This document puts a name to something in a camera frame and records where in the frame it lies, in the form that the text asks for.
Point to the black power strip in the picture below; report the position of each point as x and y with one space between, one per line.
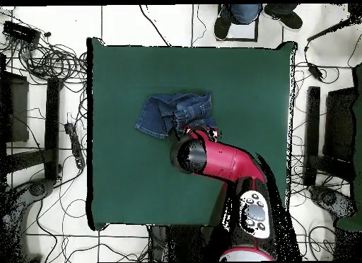
75 144

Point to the black electronics box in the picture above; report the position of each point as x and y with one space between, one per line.
21 32

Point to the blue denim jeans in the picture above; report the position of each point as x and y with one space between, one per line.
158 116

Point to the dark grey panel box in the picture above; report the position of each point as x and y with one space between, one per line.
17 110
339 124

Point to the black boom rod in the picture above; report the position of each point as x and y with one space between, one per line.
331 28

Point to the person's shoe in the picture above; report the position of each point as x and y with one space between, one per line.
222 28
287 19

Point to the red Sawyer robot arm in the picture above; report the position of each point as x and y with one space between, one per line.
223 161

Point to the black stand bar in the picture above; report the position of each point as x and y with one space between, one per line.
52 127
312 127

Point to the person's left shoe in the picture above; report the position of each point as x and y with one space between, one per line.
287 19

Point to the black power adapter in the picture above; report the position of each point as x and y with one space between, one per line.
315 71

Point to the green hanging cloth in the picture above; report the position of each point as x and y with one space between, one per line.
358 133

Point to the person's leg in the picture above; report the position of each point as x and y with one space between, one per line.
245 12

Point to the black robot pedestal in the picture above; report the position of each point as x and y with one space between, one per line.
183 243

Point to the grey chair base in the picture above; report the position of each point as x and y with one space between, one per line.
38 188
328 198

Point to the dark green table cloth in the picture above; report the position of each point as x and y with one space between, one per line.
127 175

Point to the person's right shoe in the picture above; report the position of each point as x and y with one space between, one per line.
222 28

